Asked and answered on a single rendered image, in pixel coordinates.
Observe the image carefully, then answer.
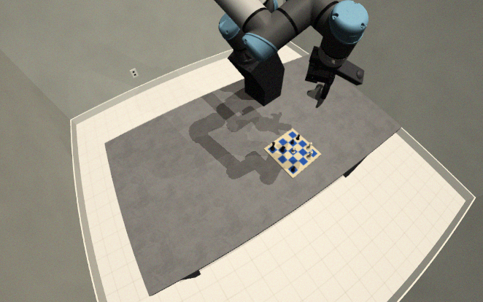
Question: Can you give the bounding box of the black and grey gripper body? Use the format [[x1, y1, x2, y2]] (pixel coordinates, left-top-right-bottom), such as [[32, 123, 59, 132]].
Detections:
[[305, 46, 342, 84]]

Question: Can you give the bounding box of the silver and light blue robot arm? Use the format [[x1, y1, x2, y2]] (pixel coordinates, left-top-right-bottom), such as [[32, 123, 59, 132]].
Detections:
[[215, 0, 368, 85]]

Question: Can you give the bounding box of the blue and cream chessboard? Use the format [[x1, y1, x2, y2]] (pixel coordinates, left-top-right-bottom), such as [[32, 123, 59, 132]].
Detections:
[[264, 128, 321, 178]]

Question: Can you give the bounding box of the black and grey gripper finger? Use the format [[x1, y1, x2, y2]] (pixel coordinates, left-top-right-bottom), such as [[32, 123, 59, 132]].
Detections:
[[307, 82, 332, 108]]

